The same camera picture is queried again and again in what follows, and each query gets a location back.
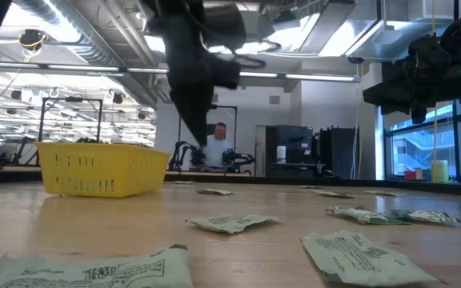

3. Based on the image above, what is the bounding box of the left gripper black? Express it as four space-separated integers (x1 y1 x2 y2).
149 6 243 147

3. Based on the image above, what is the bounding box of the person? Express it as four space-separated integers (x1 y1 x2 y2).
204 122 235 170

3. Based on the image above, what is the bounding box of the yellow-green plastic container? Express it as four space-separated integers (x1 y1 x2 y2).
430 159 450 184

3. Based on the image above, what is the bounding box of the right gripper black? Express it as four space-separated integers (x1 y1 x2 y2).
362 58 461 125

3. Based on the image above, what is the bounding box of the yellow slotted plastic basket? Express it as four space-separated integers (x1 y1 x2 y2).
35 142 172 198

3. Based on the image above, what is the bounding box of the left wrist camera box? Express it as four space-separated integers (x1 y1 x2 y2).
202 2 248 52

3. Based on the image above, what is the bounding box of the black background rig frame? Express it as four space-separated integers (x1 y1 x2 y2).
37 96 104 166
177 102 239 174

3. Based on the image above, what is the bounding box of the green packets pair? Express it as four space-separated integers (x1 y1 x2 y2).
390 208 461 226

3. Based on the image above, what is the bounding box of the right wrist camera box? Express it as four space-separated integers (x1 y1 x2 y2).
408 34 452 80

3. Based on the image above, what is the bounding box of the black aluminium table frame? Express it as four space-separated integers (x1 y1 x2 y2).
0 166 461 199

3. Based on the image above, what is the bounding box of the wide black cabinet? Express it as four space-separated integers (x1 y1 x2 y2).
265 124 316 179

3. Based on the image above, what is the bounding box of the long yellow hanging cord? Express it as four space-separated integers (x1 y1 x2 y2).
431 0 439 183

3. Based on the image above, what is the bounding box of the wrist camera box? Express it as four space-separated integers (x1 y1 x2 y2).
202 2 248 52
408 34 452 80

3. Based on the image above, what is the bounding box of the narrow black cabinet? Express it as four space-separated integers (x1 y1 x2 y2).
317 126 360 180

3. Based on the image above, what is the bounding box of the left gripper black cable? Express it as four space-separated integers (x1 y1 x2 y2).
214 38 282 70

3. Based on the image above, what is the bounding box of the ceiling reel with yellow cable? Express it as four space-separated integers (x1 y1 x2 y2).
17 28 48 52

